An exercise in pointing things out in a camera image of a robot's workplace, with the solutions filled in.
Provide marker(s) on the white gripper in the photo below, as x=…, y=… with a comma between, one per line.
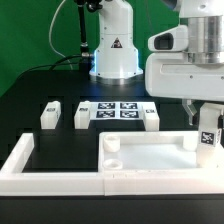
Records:
x=171, y=75

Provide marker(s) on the white desk top tray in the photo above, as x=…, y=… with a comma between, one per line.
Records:
x=150, y=151

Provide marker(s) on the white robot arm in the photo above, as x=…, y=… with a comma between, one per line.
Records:
x=199, y=35

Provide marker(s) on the fiducial marker sheet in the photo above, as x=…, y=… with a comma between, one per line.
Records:
x=116, y=111

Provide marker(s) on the white U-shaped fence frame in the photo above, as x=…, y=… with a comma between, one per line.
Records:
x=14, y=181

